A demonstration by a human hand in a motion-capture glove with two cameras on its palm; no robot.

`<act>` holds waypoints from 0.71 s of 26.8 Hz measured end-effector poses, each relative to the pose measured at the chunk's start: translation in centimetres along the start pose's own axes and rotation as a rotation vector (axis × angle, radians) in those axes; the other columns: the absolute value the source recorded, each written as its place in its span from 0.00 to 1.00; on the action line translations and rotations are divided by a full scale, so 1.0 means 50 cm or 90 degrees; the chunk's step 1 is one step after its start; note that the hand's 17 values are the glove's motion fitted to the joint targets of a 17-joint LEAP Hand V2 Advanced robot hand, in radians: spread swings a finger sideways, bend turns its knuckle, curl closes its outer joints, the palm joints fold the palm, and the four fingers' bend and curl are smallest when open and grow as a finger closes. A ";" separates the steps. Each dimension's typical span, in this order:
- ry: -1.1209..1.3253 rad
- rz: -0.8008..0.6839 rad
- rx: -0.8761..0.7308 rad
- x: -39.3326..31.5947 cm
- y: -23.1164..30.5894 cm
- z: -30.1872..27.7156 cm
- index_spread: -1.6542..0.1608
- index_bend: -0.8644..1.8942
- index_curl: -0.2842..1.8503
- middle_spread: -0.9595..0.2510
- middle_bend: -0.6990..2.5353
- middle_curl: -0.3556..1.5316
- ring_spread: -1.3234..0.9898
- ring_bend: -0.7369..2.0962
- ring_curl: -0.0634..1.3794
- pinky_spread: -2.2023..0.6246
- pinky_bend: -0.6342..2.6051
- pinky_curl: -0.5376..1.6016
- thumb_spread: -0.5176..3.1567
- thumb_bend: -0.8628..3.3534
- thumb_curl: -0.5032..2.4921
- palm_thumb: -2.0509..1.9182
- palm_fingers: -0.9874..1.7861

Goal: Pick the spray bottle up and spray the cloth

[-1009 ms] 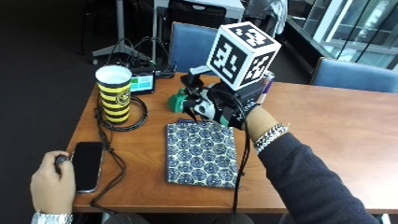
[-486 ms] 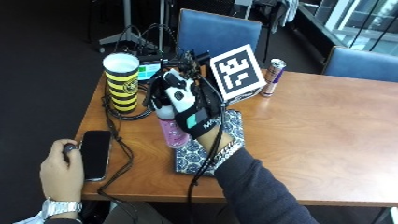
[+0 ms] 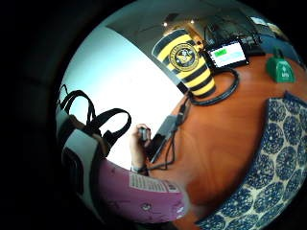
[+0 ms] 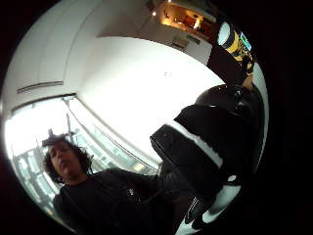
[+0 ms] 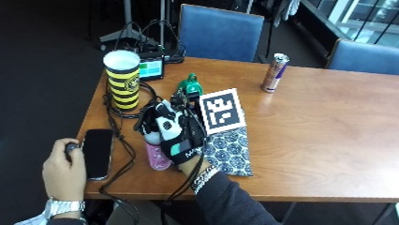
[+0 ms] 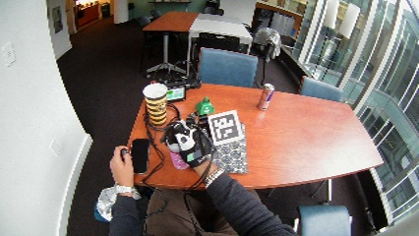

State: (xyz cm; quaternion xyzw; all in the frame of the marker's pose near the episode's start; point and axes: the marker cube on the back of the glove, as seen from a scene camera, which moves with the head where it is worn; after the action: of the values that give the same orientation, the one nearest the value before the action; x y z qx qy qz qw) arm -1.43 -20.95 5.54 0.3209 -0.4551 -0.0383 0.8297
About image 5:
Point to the small black clicker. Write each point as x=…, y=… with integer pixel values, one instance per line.
x=72, y=149

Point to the pink bottle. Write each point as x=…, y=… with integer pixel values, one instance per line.
x=157, y=157

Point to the black smartphone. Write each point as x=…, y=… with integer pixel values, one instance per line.
x=97, y=153

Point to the white marker cube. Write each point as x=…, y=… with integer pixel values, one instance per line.
x=220, y=111

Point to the yellow black striped cup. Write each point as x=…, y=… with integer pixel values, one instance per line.
x=123, y=82

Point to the small screen device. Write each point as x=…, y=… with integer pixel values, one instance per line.
x=151, y=68

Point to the blue patterned pouch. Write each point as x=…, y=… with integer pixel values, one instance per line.
x=229, y=151

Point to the silver wristwatch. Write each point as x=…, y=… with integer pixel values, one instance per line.
x=63, y=206

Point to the grey stand base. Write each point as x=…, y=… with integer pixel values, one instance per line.
x=127, y=33

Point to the slim drink can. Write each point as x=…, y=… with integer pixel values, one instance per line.
x=274, y=74

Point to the blue chair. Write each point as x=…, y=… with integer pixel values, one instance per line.
x=366, y=57
x=220, y=33

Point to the window frame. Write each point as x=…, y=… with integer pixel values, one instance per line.
x=357, y=18

